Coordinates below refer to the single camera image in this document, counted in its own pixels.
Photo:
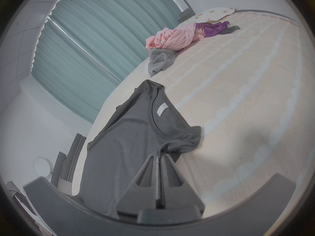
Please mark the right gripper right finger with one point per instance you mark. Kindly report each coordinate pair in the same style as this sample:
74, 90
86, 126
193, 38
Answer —
177, 190

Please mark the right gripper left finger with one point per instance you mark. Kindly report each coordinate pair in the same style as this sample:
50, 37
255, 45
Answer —
145, 188

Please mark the black T-shirt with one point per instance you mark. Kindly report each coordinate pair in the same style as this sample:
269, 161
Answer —
123, 136

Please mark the bed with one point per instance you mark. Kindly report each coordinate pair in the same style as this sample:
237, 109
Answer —
233, 95

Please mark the white round object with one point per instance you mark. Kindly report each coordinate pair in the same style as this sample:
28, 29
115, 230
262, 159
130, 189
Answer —
43, 166

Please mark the blue-green curtain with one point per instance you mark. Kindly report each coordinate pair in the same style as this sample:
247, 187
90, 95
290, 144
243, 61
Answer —
110, 26
71, 82

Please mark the pink garment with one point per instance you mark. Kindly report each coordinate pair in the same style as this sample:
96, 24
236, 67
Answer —
177, 39

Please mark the purple garment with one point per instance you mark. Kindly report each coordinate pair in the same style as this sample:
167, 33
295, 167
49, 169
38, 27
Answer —
213, 29

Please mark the dark grey garment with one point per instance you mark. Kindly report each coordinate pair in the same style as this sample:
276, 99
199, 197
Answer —
230, 30

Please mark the grey bedside table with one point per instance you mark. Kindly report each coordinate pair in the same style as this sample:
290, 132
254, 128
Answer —
185, 14

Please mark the white printed pillow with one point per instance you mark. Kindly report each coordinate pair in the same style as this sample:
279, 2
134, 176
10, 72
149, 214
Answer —
211, 12

